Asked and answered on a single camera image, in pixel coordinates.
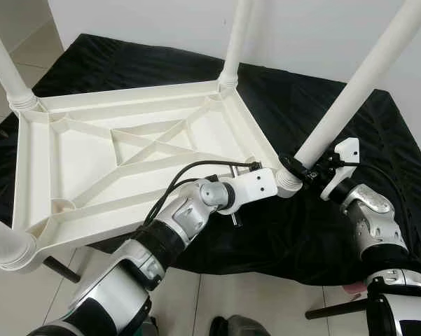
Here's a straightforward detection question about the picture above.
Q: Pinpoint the black table cloth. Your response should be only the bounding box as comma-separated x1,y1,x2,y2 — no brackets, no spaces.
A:
0,34,421,288

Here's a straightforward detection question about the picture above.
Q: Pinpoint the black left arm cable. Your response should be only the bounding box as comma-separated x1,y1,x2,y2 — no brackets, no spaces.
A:
142,160,261,232

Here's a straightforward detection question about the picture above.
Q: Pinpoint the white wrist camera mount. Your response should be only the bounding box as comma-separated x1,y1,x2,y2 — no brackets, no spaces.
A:
224,168,279,211
320,138,361,202

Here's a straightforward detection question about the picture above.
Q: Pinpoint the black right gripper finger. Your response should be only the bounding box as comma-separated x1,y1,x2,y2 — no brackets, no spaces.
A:
278,154,312,179

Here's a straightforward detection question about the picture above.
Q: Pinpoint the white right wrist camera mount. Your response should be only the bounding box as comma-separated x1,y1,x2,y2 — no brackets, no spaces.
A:
320,138,361,202

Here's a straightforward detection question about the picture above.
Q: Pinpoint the grey robot right leg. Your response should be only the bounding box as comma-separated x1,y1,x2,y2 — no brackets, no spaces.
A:
209,315,272,336

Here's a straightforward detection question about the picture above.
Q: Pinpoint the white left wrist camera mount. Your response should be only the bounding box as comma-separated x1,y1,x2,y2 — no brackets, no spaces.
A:
224,168,279,211

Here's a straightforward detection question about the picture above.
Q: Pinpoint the white plastic children table top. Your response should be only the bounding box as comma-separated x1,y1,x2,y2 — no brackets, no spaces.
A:
0,78,303,272

